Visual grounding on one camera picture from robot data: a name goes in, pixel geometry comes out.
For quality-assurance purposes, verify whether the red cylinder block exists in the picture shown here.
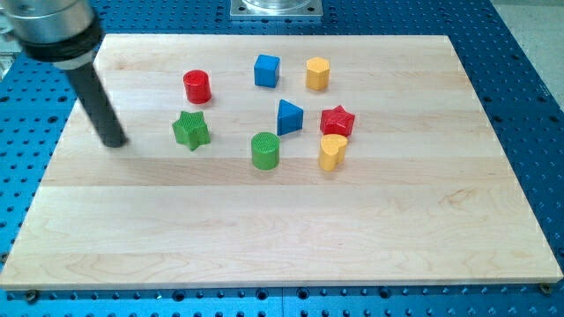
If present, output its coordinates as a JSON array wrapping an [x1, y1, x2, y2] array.
[[182, 70, 212, 104]]

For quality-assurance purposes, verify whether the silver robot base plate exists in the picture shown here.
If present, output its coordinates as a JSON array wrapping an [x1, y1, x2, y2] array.
[[230, 0, 323, 18]]

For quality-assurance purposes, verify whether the blue cube block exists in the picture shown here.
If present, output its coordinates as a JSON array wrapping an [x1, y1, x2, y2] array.
[[254, 55, 280, 88]]

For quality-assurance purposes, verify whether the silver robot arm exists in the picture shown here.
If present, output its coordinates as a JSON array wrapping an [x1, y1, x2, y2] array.
[[1, 0, 127, 148]]

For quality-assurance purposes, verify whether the yellow heart block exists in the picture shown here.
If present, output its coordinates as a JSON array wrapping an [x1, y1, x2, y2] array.
[[318, 134, 348, 172]]

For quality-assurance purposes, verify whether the yellow hexagon block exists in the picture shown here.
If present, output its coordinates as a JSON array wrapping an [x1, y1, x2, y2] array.
[[306, 56, 330, 91]]

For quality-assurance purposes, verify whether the green star block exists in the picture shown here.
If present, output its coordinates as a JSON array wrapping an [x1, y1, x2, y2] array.
[[172, 111, 211, 151]]

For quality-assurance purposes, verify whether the red star block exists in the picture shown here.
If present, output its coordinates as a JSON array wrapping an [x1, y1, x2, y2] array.
[[320, 105, 355, 137]]

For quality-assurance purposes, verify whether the blue perforated metal table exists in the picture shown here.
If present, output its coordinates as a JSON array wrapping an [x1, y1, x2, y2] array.
[[1, 0, 563, 316]]

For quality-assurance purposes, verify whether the blue triangle block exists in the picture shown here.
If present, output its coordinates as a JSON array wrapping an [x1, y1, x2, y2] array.
[[277, 100, 304, 136]]

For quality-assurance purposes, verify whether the green cylinder block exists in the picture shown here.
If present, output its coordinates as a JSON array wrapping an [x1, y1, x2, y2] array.
[[251, 132, 280, 170]]

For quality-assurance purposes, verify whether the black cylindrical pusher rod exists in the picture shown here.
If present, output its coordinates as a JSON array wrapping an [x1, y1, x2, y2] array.
[[64, 63, 128, 148]]

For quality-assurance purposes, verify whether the wooden board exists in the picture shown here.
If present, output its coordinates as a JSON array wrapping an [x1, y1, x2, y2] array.
[[1, 34, 562, 291]]

